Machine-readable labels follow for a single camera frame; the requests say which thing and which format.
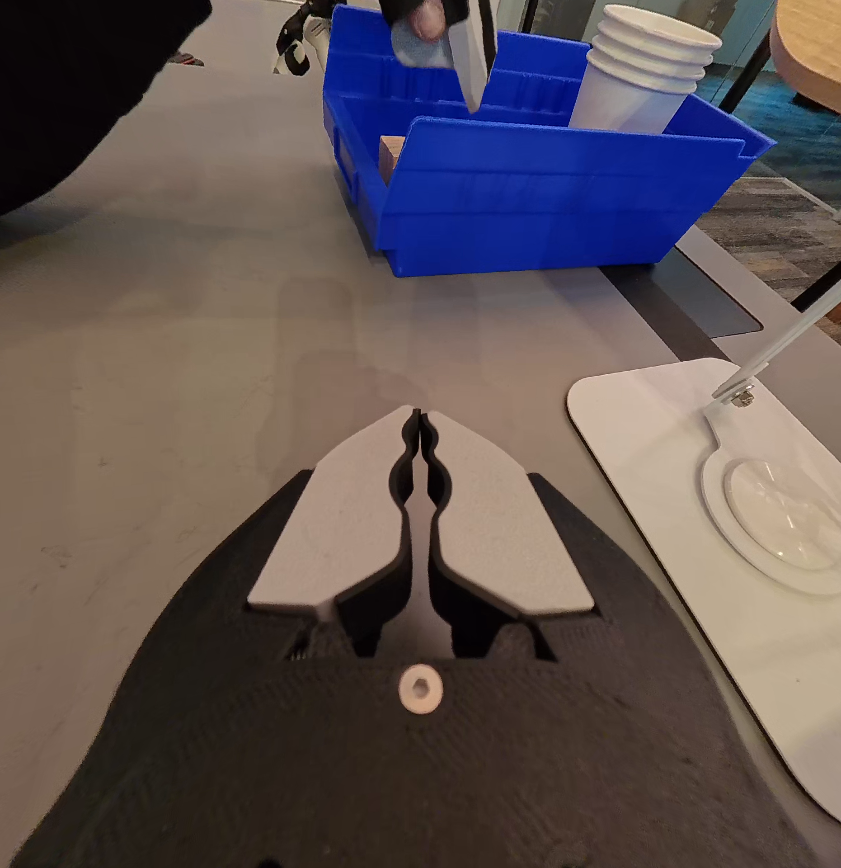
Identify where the wooden cube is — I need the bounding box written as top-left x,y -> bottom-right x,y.
378,134 -> 408,187

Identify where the blue plastic bin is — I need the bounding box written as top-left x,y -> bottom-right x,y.
323,3 -> 777,279

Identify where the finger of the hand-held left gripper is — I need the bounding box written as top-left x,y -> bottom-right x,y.
447,0 -> 498,115

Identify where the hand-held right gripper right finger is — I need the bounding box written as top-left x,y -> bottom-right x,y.
420,409 -> 596,659

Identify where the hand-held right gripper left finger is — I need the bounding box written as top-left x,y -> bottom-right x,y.
246,406 -> 423,659

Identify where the spare black white gripper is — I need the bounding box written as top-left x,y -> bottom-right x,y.
274,0 -> 333,77

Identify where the person's left hand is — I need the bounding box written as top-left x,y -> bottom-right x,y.
408,0 -> 451,43

